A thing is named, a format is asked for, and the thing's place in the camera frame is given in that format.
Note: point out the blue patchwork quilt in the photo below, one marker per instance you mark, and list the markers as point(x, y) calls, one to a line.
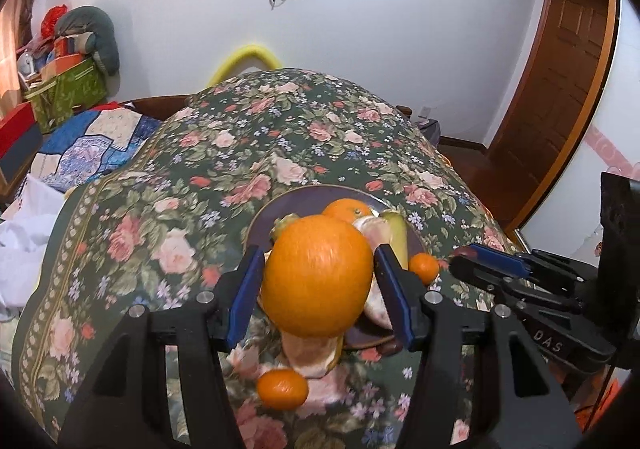
point(95, 144)

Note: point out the wall socket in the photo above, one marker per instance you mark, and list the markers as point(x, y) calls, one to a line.
point(424, 110)

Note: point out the orange box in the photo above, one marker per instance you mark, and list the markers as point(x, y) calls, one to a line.
point(62, 64)

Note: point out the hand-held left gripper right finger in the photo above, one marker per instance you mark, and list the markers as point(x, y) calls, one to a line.
point(396, 299)

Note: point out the wooden door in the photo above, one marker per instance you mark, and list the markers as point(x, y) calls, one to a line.
point(555, 94)

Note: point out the white cloth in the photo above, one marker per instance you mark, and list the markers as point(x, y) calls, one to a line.
point(25, 239)

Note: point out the floral tablecloth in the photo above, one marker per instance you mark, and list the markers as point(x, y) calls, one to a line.
point(200, 169)

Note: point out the purple plate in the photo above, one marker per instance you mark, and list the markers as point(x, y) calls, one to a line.
point(310, 201)

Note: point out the green bag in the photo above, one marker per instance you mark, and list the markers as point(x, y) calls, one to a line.
point(70, 91)

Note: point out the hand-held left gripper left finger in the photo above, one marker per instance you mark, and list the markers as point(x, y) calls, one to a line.
point(245, 296)

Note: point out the large orange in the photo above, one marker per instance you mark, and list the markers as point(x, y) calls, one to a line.
point(345, 211)
point(317, 274)

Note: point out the grey plush pillow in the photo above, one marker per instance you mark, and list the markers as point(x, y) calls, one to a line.
point(97, 34)

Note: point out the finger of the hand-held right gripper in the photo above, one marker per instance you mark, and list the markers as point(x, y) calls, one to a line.
point(492, 255)
point(480, 271)

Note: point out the small tangerine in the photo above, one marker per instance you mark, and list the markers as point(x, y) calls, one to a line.
point(424, 267)
point(282, 390)

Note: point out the dark grey box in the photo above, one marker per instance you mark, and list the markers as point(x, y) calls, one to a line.
point(20, 159)

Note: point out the pink curtain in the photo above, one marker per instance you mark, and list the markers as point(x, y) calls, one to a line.
point(15, 19)

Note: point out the red box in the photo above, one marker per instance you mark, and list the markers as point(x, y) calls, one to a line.
point(15, 126)

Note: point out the red plastic bag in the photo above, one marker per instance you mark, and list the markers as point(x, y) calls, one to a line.
point(51, 19)

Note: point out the yellow foam tube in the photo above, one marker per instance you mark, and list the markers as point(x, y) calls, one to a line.
point(245, 51)

